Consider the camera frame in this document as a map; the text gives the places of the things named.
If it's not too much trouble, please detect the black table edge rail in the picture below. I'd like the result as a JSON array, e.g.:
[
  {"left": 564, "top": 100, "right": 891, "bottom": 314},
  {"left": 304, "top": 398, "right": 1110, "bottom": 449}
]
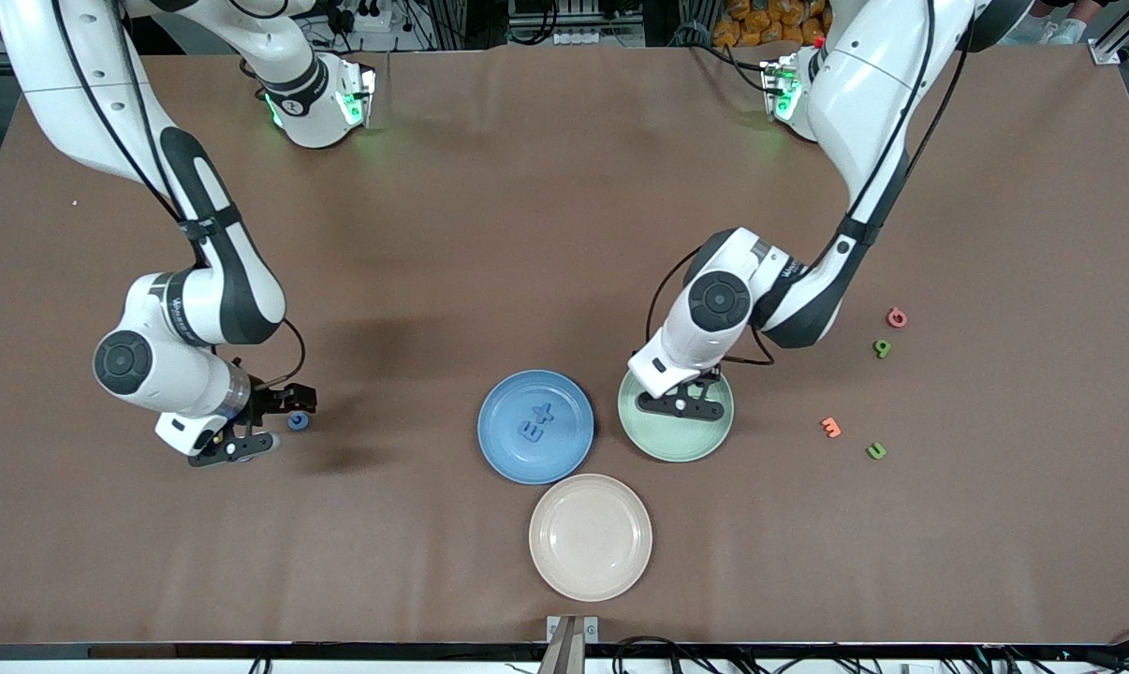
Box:
[{"left": 0, "top": 642, "right": 1129, "bottom": 663}]

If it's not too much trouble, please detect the orange packaged goods bag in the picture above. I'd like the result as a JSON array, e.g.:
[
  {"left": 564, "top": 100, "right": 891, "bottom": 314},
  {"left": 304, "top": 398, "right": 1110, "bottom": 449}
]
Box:
[{"left": 712, "top": 0, "right": 823, "bottom": 48}]

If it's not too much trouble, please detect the beige round plate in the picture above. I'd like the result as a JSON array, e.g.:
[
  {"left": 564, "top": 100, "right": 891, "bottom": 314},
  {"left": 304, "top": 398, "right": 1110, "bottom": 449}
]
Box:
[{"left": 529, "top": 474, "right": 653, "bottom": 602}]

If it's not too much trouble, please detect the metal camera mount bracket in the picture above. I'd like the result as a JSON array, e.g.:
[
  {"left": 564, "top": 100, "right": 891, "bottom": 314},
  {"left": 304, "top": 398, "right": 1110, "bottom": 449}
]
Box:
[{"left": 546, "top": 615, "right": 600, "bottom": 674}]

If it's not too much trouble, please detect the pale green round plate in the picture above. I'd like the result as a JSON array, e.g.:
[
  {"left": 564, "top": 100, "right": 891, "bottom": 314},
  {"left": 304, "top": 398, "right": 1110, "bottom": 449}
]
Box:
[{"left": 618, "top": 360, "right": 735, "bottom": 463}]

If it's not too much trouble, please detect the blue round plate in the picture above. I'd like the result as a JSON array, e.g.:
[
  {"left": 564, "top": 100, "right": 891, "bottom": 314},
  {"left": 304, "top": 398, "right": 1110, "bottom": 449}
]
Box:
[{"left": 478, "top": 370, "right": 595, "bottom": 486}]

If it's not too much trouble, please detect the white power strip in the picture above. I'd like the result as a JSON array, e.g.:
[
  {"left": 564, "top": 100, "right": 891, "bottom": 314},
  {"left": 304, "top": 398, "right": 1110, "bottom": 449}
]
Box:
[{"left": 345, "top": 0, "right": 393, "bottom": 35}]

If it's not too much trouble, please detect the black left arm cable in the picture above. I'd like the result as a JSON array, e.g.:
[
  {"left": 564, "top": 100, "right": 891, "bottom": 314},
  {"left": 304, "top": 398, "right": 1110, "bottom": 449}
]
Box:
[{"left": 644, "top": 0, "right": 973, "bottom": 368}]

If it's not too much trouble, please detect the brown table cover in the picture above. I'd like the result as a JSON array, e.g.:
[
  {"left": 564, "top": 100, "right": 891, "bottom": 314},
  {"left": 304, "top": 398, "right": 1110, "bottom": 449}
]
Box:
[{"left": 0, "top": 42, "right": 1129, "bottom": 647}]

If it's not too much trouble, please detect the aluminium frame post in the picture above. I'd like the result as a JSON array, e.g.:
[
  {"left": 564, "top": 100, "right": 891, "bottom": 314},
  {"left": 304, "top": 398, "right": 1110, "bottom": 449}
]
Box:
[{"left": 1089, "top": 0, "right": 1129, "bottom": 66}]

